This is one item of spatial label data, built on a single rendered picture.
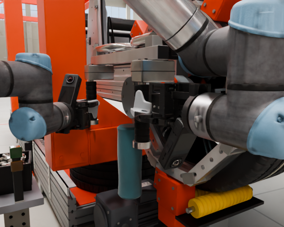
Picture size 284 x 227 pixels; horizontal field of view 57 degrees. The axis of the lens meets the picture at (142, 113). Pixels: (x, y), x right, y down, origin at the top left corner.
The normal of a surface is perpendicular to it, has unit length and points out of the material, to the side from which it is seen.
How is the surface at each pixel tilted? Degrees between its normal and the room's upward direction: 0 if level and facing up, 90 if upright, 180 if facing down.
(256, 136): 101
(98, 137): 90
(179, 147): 120
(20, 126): 90
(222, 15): 125
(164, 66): 90
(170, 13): 109
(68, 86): 62
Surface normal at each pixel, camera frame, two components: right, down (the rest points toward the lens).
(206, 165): -0.86, 0.07
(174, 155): 0.43, 0.61
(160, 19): -0.25, 0.64
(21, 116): -0.25, 0.15
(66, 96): -0.18, -0.34
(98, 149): 0.51, 0.12
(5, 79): 0.84, 0.11
